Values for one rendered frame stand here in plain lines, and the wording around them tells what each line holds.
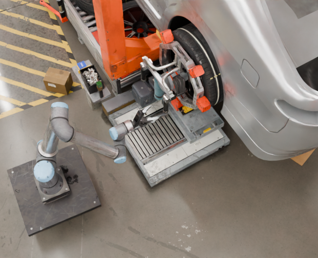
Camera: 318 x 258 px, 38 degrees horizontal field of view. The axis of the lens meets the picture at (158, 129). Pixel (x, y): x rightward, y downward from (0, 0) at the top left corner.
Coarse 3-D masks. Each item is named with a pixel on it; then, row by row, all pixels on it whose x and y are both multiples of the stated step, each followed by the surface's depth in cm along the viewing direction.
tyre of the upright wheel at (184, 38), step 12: (192, 24) 354; (180, 36) 344; (192, 36) 341; (192, 48) 336; (204, 48) 336; (168, 60) 388; (204, 60) 334; (216, 72) 338; (204, 84) 344; (216, 84) 342; (216, 96) 350
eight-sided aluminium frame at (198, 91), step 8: (160, 48) 366; (168, 48) 351; (176, 48) 345; (160, 56) 376; (184, 56) 342; (160, 64) 384; (184, 64) 337; (192, 64) 336; (192, 80) 339; (200, 80) 341; (200, 88) 342; (184, 96) 382; (200, 96) 351; (184, 104) 378; (192, 104) 362
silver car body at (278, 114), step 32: (160, 0) 368; (192, 0) 313; (224, 0) 285; (256, 0) 276; (288, 0) 376; (224, 32) 294; (256, 32) 274; (288, 32) 367; (224, 64) 315; (256, 64) 278; (288, 64) 267; (224, 96) 338; (256, 96) 295; (288, 96) 266; (256, 128) 317; (288, 128) 287
